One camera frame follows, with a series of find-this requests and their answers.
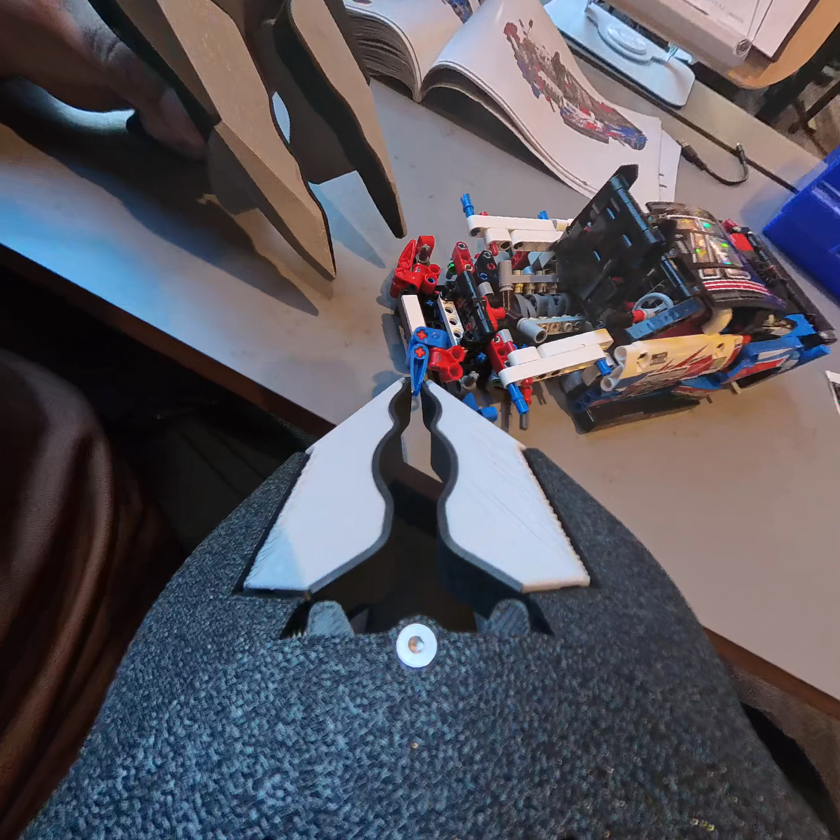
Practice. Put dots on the small blue red brick piece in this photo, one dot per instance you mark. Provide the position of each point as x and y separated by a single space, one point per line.
420 361

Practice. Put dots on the printed instruction sheet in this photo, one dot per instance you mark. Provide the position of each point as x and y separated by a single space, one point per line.
754 16

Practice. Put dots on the person's brown top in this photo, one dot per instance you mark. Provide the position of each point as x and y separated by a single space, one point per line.
52 525

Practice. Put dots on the brick-built toy race car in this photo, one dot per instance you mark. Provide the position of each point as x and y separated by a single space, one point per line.
623 262

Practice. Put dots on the grey desk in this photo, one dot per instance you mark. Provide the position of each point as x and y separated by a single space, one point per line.
656 525

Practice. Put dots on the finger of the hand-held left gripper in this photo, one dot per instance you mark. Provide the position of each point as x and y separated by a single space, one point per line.
229 79
354 85

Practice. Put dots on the blue plastic bin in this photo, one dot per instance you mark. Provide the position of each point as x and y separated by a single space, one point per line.
814 216

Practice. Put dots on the holographic sticker sheet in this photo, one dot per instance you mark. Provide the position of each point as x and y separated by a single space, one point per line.
833 394

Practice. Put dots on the person's left hand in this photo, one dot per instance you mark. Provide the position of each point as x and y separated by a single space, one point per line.
79 65

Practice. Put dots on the open instruction booklet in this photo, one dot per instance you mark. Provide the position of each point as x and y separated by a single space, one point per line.
525 98

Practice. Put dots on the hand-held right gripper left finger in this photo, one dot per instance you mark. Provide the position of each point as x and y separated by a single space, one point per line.
321 512

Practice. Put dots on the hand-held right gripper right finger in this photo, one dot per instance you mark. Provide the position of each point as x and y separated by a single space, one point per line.
499 512

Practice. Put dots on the silver document stand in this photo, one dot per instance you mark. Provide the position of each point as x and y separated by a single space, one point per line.
643 72

